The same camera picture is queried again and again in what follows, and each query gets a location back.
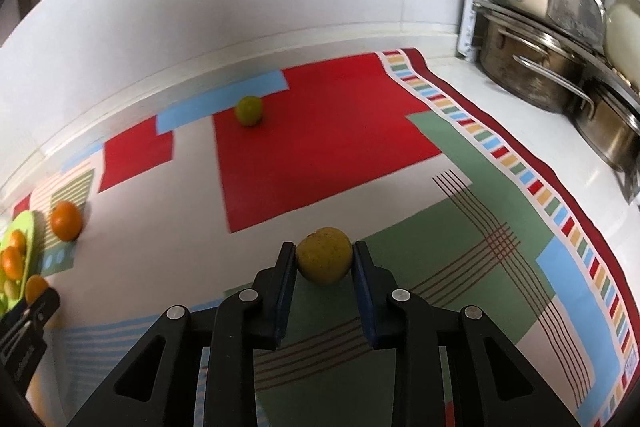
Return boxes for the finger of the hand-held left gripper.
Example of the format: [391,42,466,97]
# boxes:
[22,289,62,325]

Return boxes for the green plate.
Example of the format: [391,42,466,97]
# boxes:
[0,209,41,315]

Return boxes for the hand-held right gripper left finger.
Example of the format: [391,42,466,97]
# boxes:
[67,241,299,427]

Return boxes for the large steel pot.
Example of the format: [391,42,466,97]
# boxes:
[480,14,596,114]

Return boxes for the small green lime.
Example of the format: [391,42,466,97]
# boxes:
[235,95,264,127]

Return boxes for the white ceramic jug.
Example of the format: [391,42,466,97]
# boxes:
[602,0,640,62]

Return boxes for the colourful patchwork tablecloth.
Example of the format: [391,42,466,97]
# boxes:
[0,48,640,427]

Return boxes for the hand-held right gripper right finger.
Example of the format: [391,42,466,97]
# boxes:
[351,240,583,427]

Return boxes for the steel pot with handle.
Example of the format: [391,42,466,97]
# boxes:
[570,82,640,172]

